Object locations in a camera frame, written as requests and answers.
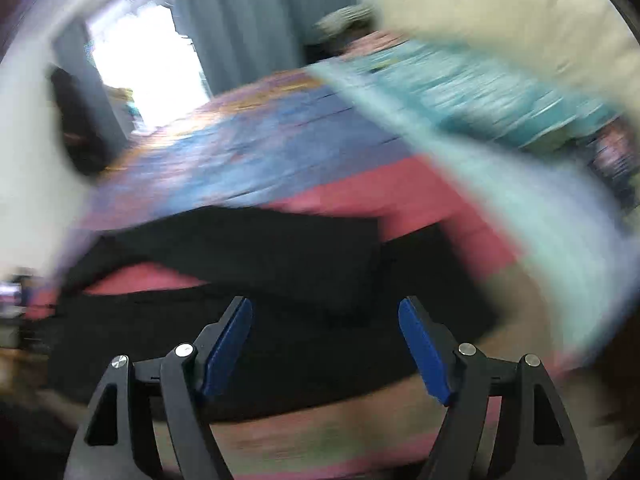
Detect small yellow object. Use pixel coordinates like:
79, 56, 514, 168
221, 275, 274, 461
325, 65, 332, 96
107, 87, 137, 117

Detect cream pillow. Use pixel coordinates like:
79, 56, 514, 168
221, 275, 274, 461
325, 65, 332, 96
380, 0, 640, 111

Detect black pants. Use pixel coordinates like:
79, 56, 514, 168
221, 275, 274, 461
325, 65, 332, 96
47, 205, 501, 423

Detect dark hanging cloth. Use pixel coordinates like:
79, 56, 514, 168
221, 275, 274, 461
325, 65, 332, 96
47, 66, 113, 176

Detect colourful printed blanket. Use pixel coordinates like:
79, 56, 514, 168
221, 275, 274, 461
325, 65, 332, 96
25, 32, 636, 480

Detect patterned cushion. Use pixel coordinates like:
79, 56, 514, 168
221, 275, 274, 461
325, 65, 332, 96
315, 4, 378, 36

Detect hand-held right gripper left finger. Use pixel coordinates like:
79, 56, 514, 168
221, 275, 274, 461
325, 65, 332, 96
62, 296, 256, 480

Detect wide grey curtain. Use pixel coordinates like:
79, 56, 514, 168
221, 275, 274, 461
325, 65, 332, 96
165, 0, 361, 98

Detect bright window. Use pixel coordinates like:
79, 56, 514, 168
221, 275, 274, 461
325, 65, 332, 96
85, 0, 213, 128

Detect narrow grey curtain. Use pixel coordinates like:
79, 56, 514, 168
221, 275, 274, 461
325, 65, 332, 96
52, 21, 133, 148

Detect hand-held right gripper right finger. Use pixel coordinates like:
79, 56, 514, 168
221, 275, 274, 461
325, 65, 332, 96
397, 295, 588, 480

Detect teal patterned cloth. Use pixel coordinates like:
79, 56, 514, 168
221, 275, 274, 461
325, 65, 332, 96
307, 40, 631, 361

